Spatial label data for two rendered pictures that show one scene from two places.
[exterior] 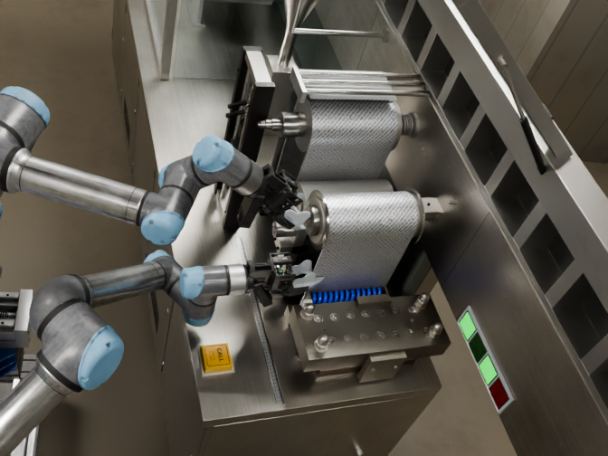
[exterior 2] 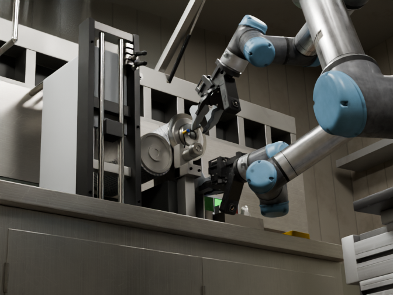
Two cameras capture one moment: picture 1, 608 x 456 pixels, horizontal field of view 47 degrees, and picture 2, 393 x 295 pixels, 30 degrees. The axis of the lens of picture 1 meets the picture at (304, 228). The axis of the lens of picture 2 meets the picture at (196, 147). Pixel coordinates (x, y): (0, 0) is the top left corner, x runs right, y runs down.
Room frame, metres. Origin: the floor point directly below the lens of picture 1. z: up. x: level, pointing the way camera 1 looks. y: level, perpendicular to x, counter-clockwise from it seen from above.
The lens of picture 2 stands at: (1.56, 1.96, 0.44)
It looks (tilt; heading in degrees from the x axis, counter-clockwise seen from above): 21 degrees up; 258
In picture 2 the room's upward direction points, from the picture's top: 2 degrees counter-clockwise
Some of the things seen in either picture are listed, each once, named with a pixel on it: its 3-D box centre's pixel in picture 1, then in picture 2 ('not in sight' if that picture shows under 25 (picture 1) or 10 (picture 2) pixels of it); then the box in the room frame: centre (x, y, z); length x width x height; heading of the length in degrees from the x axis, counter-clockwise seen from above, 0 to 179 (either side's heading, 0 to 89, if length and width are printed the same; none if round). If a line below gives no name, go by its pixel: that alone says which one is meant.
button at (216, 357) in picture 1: (216, 357); (292, 239); (0.93, 0.10, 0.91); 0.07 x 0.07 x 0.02; 30
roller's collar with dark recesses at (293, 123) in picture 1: (291, 124); not in sight; (1.39, 0.12, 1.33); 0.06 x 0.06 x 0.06; 30
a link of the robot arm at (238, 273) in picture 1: (235, 278); (250, 167); (1.04, 0.11, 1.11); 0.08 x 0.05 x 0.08; 30
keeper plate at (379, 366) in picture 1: (382, 367); not in sight; (1.04, -0.31, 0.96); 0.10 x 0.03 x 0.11; 120
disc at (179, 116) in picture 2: (317, 220); (187, 137); (1.18, -0.02, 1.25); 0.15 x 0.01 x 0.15; 30
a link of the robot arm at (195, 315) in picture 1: (194, 300); (272, 193); (1.01, 0.20, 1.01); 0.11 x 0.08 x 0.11; 63
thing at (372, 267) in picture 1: (355, 270); (178, 195); (1.19, -0.16, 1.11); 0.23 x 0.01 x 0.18; 120
